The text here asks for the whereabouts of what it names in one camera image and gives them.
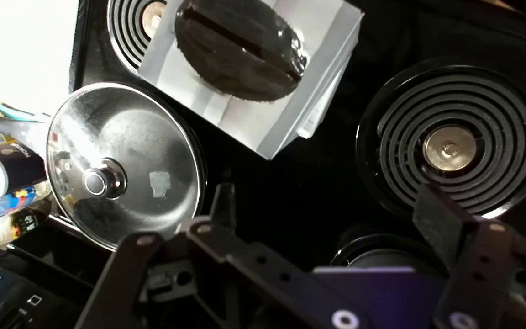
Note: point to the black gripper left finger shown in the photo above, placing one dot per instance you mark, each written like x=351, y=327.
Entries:
x=256, y=267

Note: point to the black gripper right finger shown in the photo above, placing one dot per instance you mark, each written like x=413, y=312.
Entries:
x=494, y=274

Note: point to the grey tissue dispenser box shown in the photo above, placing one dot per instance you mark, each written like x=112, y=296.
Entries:
x=251, y=119

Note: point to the white tissue dispenser box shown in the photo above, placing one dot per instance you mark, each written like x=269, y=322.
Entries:
x=313, y=121

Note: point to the dark pot with lid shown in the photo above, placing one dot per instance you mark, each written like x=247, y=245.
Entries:
x=384, y=252

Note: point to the black electric stove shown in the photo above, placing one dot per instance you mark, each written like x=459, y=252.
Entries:
x=337, y=183

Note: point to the coil stove burner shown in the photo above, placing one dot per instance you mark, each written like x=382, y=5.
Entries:
x=452, y=148
x=127, y=37

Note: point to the silver pot lid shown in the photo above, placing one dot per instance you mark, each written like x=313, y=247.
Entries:
x=141, y=146

